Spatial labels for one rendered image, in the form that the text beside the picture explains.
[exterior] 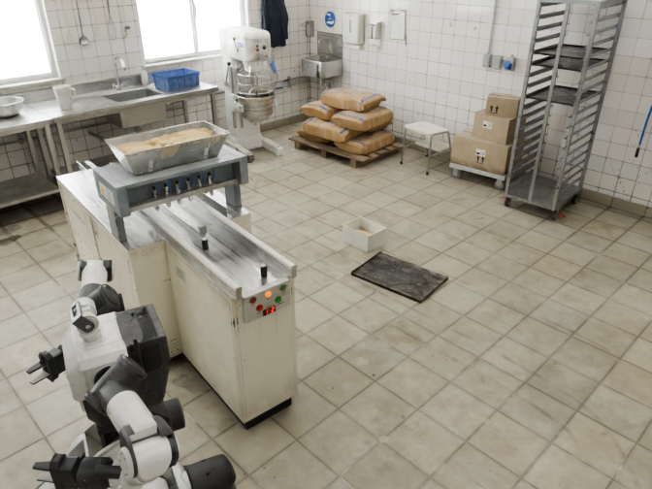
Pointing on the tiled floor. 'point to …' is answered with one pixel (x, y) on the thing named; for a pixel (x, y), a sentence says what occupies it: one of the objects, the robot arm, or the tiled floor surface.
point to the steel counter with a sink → (27, 185)
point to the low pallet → (344, 150)
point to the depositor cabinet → (135, 248)
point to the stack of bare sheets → (400, 277)
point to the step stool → (428, 139)
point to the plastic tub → (364, 234)
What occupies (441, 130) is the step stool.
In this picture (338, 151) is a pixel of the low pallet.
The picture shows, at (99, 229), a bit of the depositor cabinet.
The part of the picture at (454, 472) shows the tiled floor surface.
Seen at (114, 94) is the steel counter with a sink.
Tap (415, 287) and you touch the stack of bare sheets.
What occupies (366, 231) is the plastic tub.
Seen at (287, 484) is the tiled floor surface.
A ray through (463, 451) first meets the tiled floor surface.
